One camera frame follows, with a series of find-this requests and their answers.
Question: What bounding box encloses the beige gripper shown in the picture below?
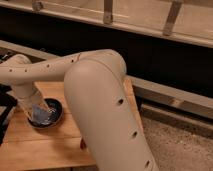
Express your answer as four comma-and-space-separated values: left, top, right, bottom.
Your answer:
11, 82, 48, 115

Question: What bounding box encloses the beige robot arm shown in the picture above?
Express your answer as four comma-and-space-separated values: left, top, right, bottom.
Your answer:
0, 49, 159, 171

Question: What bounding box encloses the dark ceramic bowl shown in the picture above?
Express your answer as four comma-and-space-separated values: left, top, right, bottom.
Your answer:
28, 98, 63, 128

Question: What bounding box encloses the black object at left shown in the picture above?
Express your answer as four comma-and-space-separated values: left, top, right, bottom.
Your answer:
0, 85, 17, 145

